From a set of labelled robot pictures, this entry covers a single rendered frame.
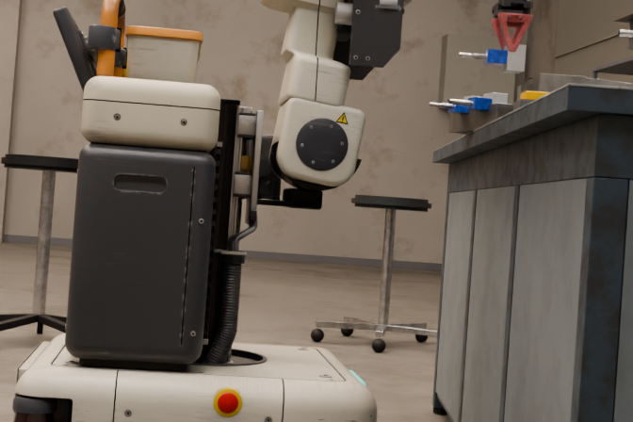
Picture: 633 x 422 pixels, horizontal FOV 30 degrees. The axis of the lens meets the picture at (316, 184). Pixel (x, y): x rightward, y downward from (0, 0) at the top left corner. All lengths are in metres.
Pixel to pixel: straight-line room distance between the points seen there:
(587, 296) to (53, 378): 0.97
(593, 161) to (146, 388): 0.91
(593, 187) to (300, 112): 0.80
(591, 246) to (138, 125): 0.87
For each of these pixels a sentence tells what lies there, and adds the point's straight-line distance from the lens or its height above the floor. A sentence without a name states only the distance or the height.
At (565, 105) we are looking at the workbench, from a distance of 1.71.
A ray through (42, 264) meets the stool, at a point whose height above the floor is 0.30.
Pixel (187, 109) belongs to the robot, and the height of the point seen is 0.76.
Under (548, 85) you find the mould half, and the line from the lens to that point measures 2.33.
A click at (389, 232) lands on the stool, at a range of 5.33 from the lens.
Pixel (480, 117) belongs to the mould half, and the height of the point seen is 0.83.
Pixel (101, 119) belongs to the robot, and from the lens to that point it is 2.17.
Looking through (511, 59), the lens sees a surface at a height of 0.92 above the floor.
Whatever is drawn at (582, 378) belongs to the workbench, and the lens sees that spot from 1.73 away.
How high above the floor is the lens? 0.60
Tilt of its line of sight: 1 degrees up
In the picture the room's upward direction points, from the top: 4 degrees clockwise
